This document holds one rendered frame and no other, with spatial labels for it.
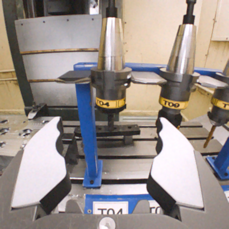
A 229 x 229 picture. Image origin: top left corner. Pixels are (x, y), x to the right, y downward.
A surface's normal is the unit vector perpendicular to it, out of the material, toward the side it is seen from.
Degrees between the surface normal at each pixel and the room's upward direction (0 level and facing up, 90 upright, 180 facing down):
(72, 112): 90
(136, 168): 0
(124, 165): 0
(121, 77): 91
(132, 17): 90
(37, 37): 90
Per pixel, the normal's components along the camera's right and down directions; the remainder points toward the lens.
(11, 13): 0.02, 0.48
